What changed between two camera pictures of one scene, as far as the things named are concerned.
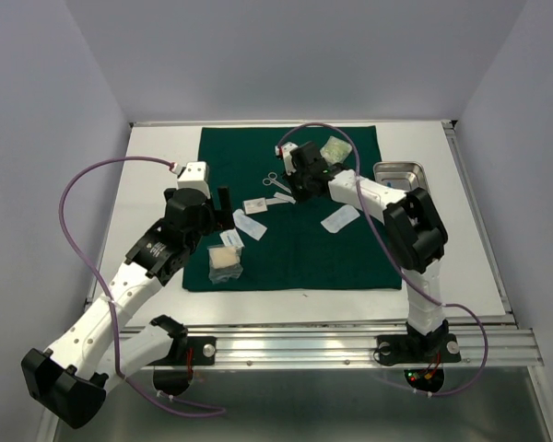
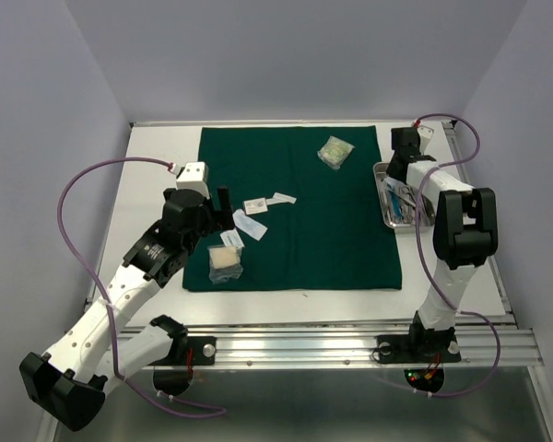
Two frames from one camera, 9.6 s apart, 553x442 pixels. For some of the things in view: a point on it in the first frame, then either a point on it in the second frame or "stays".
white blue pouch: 340,218 -> 392,183
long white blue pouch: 250,226 stays
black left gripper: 222,217 stays
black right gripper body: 297,182 -> 388,169
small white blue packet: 231,238 stays
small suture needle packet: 255,205 stays
